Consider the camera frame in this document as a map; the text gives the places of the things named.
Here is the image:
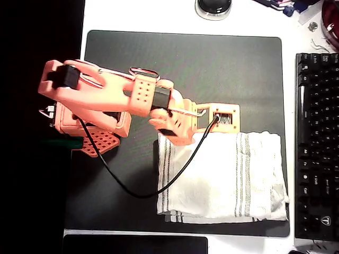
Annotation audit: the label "white striped towel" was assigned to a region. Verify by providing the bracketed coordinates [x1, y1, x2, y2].
[156, 131, 290, 224]

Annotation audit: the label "orange robot base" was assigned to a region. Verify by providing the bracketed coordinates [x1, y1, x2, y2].
[49, 102, 132, 158]

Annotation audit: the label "black desk mat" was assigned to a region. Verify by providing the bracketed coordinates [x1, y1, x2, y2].
[63, 30, 291, 238]

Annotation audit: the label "black silver computer mouse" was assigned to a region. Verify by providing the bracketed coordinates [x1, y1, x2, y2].
[194, 0, 233, 21]

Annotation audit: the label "black flat pad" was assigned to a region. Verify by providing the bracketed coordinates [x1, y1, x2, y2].
[62, 234, 209, 254]

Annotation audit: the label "black keyboard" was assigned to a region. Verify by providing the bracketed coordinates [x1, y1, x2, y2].
[294, 52, 339, 242]

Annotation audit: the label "red round container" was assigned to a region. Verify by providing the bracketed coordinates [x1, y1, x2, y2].
[320, 0, 339, 51]

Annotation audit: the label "black camera cable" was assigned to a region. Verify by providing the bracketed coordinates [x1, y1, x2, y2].
[73, 114, 220, 198]

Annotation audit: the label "orange framed wrist camera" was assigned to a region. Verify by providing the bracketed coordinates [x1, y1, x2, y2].
[197, 103, 241, 133]

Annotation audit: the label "white red servo wire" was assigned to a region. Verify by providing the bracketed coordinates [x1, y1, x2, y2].
[129, 67, 160, 80]

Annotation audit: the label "white cable connector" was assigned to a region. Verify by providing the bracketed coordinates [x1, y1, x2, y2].
[39, 105, 57, 119]

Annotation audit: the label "thin wire scraps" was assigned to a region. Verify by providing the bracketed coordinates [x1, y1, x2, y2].
[310, 38, 332, 53]

